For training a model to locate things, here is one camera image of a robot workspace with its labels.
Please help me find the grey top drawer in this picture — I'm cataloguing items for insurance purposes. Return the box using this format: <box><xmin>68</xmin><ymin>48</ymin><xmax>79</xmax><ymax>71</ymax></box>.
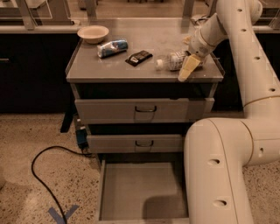
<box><xmin>75</xmin><ymin>98</ymin><xmax>214</xmax><ymax>124</ymax></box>

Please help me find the black cable left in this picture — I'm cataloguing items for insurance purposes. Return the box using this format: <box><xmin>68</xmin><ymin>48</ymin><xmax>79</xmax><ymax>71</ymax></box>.
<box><xmin>31</xmin><ymin>145</ymin><xmax>96</xmax><ymax>224</ymax></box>

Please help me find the clear plastic water bottle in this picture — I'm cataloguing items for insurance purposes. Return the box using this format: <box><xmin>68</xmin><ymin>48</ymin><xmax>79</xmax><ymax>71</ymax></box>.
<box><xmin>155</xmin><ymin>51</ymin><xmax>191</xmax><ymax>72</ymax></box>

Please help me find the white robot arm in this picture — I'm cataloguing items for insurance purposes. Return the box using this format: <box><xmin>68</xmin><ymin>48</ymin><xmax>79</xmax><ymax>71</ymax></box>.
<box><xmin>178</xmin><ymin>0</ymin><xmax>280</xmax><ymax>224</ymax></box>

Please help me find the black top drawer handle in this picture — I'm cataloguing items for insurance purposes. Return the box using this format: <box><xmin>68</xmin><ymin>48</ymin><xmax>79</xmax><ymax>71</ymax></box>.
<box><xmin>135</xmin><ymin>106</ymin><xmax>158</xmax><ymax>113</ymax></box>

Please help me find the grey middle drawer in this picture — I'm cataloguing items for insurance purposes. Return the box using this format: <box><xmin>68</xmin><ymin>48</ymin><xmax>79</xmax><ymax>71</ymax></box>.
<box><xmin>87</xmin><ymin>135</ymin><xmax>183</xmax><ymax>153</ymax></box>

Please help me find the blue silver crushed can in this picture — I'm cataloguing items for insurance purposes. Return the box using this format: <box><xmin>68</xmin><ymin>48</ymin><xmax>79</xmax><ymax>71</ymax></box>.
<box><xmin>97</xmin><ymin>39</ymin><xmax>128</xmax><ymax>59</ymax></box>

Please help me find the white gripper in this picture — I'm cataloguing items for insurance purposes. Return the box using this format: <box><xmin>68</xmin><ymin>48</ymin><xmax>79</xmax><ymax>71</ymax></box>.
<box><xmin>178</xmin><ymin>29</ymin><xmax>215</xmax><ymax>82</ymax></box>

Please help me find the black middle drawer handle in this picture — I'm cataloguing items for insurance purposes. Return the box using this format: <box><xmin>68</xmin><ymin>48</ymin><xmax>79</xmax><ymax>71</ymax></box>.
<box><xmin>135</xmin><ymin>140</ymin><xmax>154</xmax><ymax>147</ymax></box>

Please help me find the blue tape floor mark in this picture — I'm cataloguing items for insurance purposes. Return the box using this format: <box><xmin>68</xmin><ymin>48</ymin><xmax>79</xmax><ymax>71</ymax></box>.
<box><xmin>48</xmin><ymin>205</ymin><xmax>80</xmax><ymax>224</ymax></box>

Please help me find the grey drawer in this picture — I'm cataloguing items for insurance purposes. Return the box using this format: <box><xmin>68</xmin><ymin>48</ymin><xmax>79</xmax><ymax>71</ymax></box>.
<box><xmin>87</xmin><ymin>135</ymin><xmax>183</xmax><ymax>153</ymax></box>
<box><xmin>96</xmin><ymin>159</ymin><xmax>189</xmax><ymax>224</ymax></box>
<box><xmin>75</xmin><ymin>98</ymin><xmax>214</xmax><ymax>124</ymax></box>

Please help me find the blue power adapter box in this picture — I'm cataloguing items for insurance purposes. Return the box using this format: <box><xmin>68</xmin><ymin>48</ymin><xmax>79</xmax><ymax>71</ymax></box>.
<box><xmin>75</xmin><ymin>129</ymin><xmax>88</xmax><ymax>150</ymax></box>

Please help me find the grey bottom drawer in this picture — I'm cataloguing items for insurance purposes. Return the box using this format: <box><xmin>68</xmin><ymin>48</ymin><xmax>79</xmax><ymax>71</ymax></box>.
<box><xmin>96</xmin><ymin>159</ymin><xmax>189</xmax><ymax>224</ymax></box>

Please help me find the black drawer handle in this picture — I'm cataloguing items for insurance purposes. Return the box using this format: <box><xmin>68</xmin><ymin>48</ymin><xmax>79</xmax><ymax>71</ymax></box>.
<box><xmin>135</xmin><ymin>140</ymin><xmax>154</xmax><ymax>147</ymax></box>
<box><xmin>135</xmin><ymin>106</ymin><xmax>158</xmax><ymax>113</ymax></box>

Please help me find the black snack packet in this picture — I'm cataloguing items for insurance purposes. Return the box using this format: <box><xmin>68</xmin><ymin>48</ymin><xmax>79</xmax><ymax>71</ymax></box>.
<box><xmin>126</xmin><ymin>50</ymin><xmax>152</xmax><ymax>67</ymax></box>

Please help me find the white ceramic bowl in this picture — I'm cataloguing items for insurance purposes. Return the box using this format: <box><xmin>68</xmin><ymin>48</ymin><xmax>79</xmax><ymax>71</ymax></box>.
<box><xmin>77</xmin><ymin>25</ymin><xmax>109</xmax><ymax>44</ymax></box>

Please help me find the grey drawer cabinet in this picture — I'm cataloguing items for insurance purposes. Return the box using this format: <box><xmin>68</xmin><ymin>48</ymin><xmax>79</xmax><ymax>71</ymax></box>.
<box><xmin>65</xmin><ymin>17</ymin><xmax>226</xmax><ymax>165</ymax></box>

